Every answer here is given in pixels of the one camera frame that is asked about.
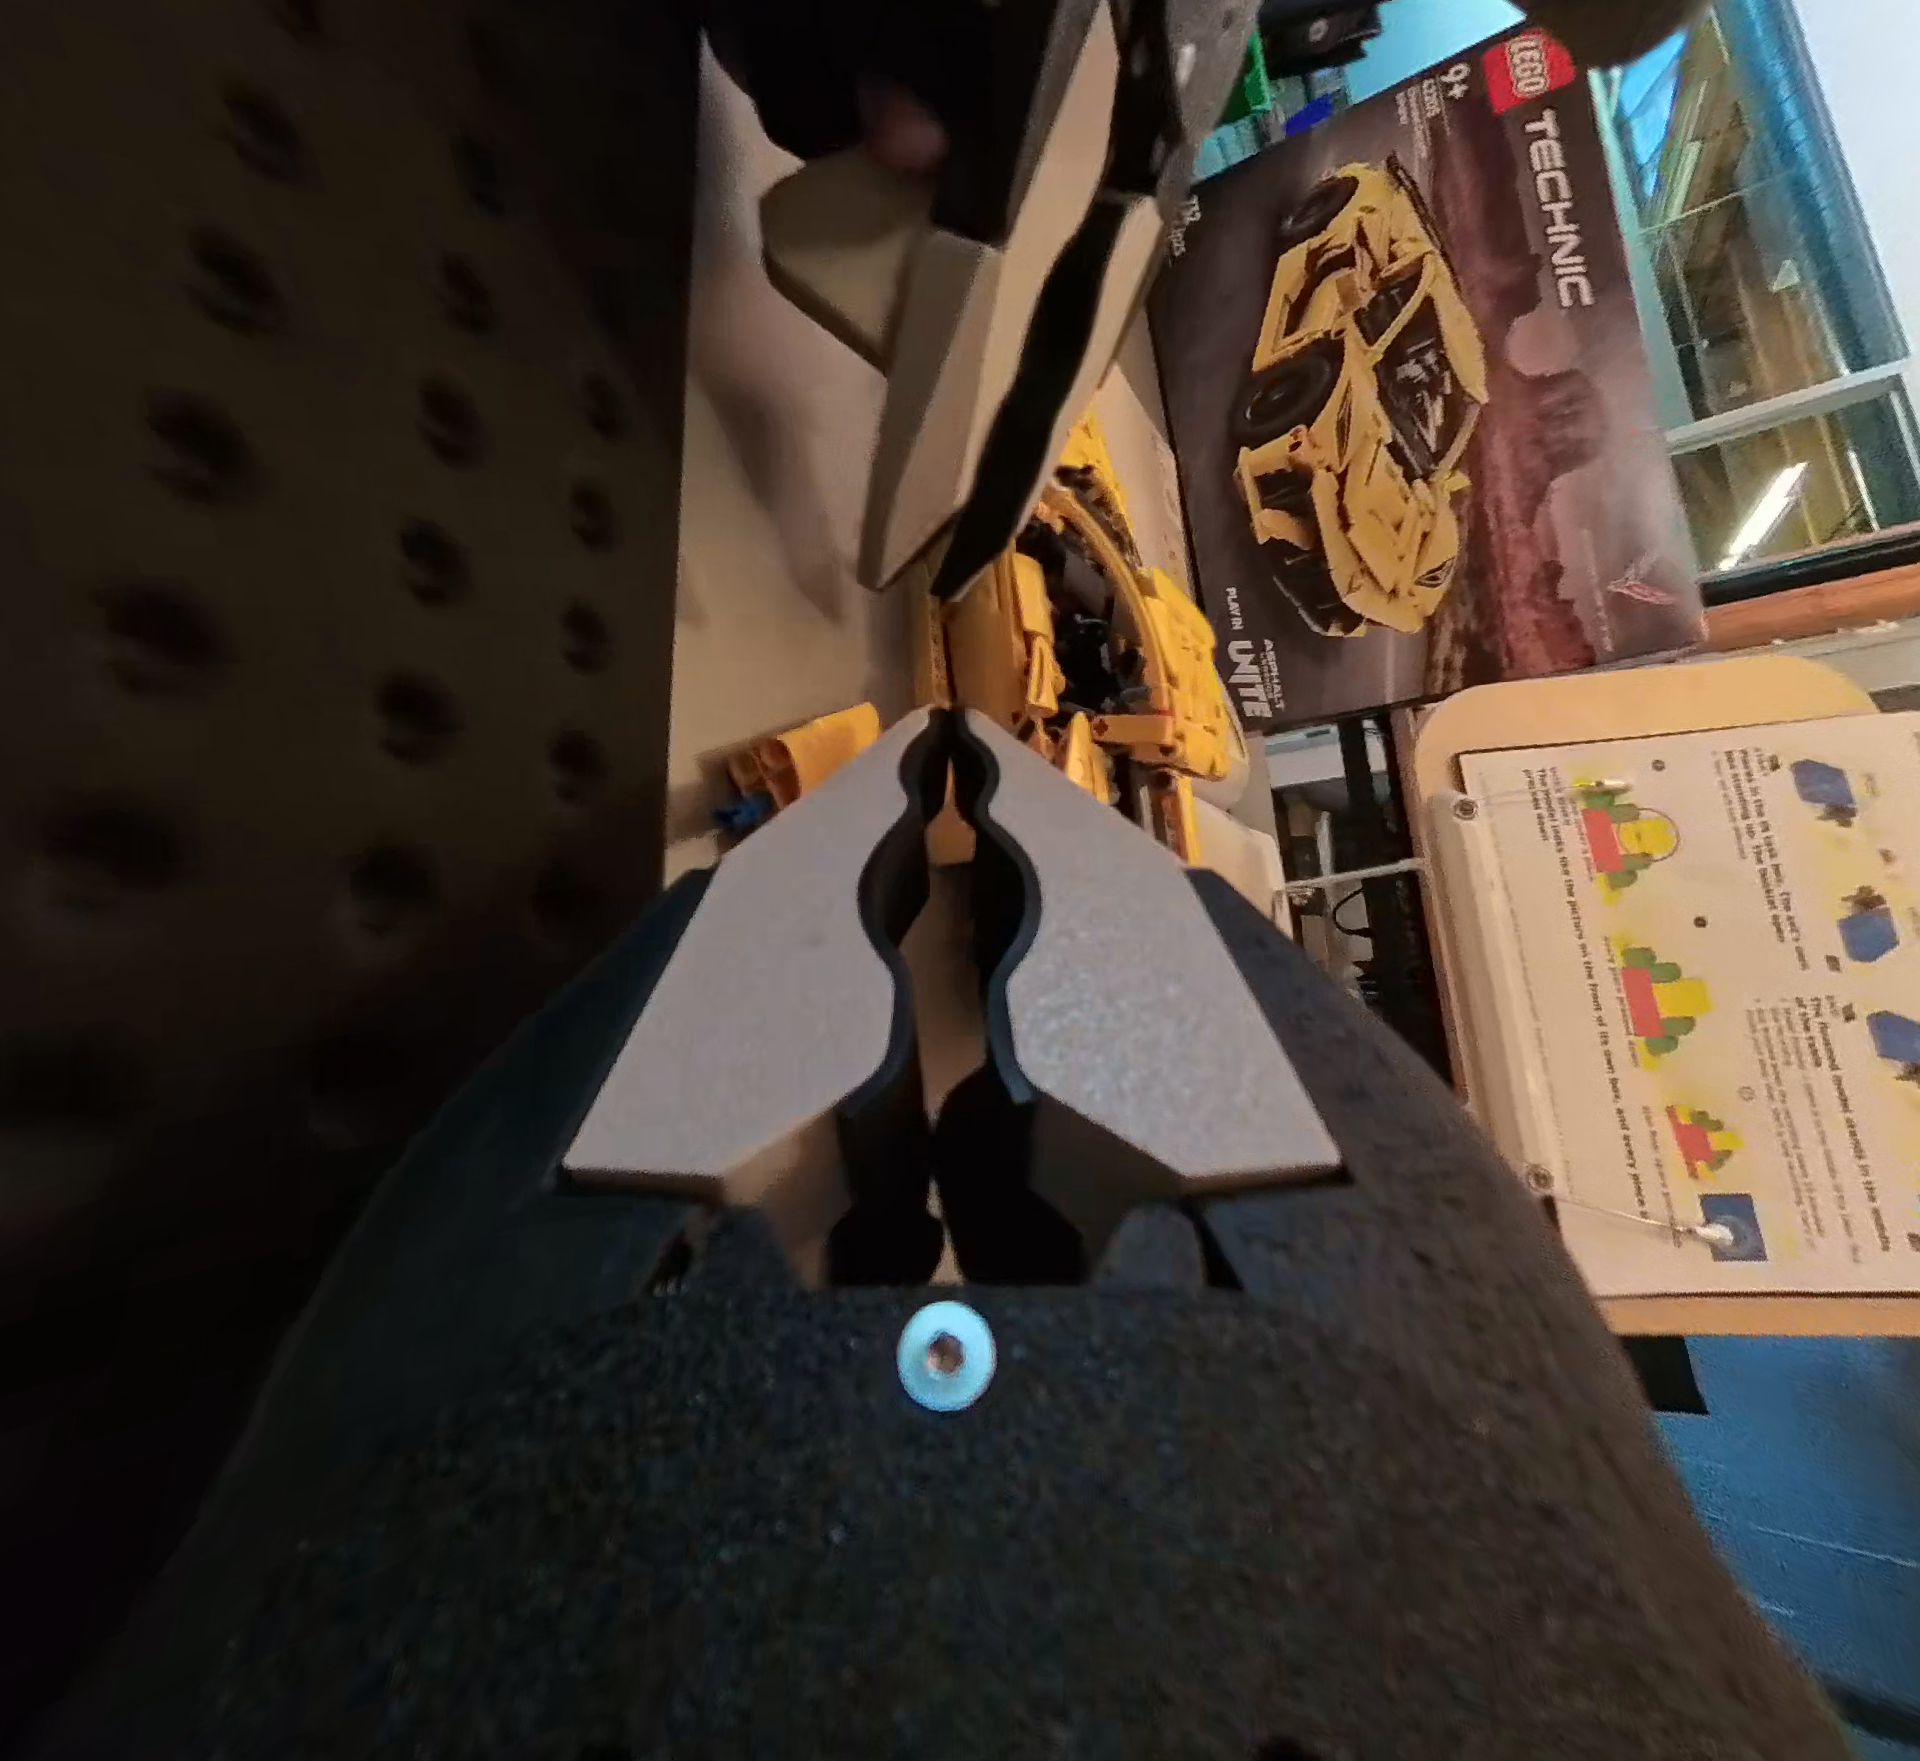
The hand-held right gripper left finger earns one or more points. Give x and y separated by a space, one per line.
735 1025

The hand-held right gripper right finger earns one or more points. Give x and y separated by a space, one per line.
1169 1025

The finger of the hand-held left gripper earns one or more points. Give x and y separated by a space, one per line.
960 365
1117 291

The yellow brick subassembly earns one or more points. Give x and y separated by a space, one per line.
808 756

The yellow brick car model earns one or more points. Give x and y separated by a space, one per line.
1139 653

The person's left hand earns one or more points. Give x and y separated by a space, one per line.
904 129

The dark toy car set box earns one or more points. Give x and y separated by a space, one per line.
1424 365

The document stand with sheet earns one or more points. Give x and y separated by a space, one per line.
1620 696

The black studded mat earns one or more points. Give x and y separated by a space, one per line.
300 517

